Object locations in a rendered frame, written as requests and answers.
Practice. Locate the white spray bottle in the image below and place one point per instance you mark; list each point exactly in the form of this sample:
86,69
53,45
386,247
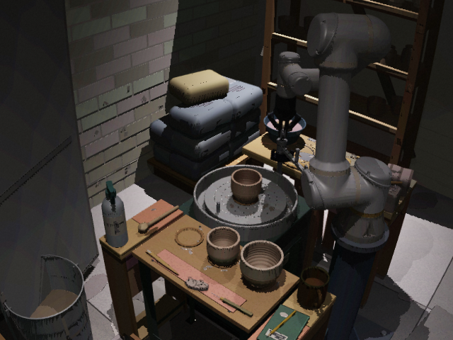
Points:
115,223

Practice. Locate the thin wooden stick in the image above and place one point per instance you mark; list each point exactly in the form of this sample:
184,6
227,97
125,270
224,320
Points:
161,261

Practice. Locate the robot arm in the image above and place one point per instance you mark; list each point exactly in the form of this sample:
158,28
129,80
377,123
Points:
331,117

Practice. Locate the low wooden bench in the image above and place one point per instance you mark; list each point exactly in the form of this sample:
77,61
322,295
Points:
117,269

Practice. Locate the grey sponge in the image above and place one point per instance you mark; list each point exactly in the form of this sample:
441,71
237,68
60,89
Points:
196,283

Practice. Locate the brown mug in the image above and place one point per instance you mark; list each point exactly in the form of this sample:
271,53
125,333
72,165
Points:
313,288

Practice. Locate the tan clay bag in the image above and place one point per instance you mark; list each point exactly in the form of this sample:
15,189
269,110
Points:
198,86

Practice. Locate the large brown clay cup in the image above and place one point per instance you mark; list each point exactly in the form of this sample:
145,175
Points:
260,271

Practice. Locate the wing screw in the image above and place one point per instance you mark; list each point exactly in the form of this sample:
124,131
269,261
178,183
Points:
297,151

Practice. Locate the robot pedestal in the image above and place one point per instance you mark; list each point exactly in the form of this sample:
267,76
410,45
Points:
354,294

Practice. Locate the wooden work table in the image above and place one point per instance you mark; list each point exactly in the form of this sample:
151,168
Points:
269,301

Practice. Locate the wooden spoon tool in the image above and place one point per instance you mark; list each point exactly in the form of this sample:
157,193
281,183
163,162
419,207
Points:
159,217

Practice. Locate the grey wheel head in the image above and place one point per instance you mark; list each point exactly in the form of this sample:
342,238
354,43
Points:
269,207

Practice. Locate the grey wheel splash pan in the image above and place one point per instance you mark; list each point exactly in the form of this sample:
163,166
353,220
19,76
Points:
244,226

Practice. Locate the green notebook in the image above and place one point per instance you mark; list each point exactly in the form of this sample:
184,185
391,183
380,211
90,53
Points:
272,324

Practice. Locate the wooden pallet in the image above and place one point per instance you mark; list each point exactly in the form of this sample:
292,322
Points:
170,175

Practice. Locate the blue bowl with pink slip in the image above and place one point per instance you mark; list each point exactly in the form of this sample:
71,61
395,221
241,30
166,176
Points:
270,132

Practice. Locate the metal gauge post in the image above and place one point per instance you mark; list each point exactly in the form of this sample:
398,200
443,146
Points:
281,161

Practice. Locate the grey clay bag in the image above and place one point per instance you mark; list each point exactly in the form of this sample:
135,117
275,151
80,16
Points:
212,115
184,164
177,136

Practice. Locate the grey metal bin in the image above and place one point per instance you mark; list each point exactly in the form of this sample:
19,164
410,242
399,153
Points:
60,318

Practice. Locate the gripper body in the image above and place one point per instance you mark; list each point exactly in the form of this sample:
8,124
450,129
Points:
285,106

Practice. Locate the small brown clay cup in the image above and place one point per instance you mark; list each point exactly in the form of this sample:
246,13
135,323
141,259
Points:
246,187

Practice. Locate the pink mat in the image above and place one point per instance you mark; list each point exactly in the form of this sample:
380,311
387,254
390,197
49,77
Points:
148,212

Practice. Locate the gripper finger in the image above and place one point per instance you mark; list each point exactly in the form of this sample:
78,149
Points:
294,120
273,121

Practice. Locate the yellow pencil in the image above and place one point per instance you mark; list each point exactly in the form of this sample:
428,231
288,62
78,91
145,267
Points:
283,322

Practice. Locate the wooden shelf unit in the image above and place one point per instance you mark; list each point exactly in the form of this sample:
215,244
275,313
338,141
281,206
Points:
410,88

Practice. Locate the dark grey cabinet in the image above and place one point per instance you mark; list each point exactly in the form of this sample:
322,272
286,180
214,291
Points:
39,141

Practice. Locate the pink folded towel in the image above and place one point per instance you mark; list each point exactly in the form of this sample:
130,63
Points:
401,173

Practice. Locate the medium brown clay cup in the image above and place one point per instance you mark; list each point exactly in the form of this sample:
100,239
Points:
223,249

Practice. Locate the long pink strip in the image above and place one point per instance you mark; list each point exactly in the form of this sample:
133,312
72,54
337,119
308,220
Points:
212,283

